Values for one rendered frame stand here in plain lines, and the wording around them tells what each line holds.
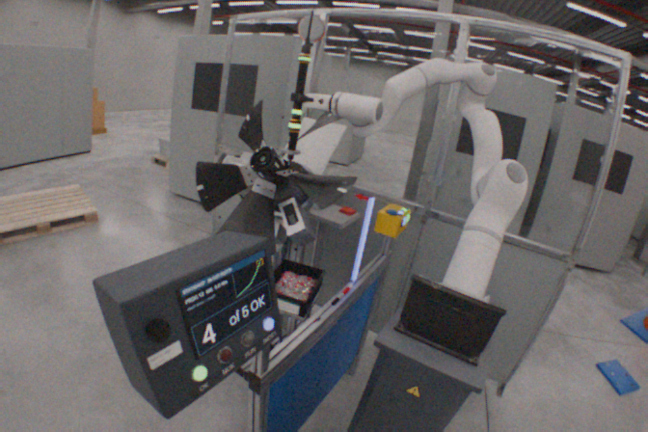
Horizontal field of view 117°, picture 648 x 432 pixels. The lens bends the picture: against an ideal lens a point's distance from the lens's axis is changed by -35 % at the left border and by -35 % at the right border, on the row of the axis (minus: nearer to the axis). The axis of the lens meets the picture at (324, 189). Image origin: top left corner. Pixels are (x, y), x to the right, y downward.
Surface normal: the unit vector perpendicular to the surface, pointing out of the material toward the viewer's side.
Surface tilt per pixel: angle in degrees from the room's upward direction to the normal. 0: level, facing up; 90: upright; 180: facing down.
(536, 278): 90
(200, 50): 90
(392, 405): 90
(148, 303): 75
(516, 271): 90
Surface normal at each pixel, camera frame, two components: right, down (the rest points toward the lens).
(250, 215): 0.36, -0.34
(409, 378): -0.57, 0.16
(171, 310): 0.85, 0.02
